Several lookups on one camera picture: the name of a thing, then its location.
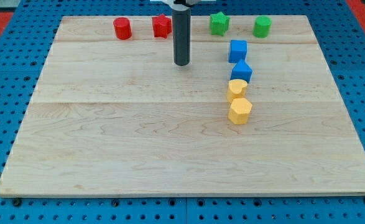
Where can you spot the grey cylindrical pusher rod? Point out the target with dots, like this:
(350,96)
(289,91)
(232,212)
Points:
(181,34)

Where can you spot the blue cube block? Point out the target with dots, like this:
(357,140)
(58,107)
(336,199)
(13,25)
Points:
(237,51)

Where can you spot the yellow heart block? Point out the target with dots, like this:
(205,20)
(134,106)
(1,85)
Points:
(236,89)

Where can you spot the green star block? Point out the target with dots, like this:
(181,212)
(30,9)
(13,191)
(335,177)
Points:
(219,23)

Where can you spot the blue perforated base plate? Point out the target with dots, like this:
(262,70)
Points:
(25,43)

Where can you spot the yellow hexagon block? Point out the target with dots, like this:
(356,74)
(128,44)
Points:
(239,111)

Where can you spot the green cylinder block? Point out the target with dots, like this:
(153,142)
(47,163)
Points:
(262,26)

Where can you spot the red star block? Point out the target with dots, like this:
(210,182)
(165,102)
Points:
(161,26)

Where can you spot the blue triangle block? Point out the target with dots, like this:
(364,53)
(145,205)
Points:
(241,71)

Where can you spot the red cylinder block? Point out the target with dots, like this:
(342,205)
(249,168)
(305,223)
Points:
(122,28)

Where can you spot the wooden board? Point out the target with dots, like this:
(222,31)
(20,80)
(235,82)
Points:
(117,118)

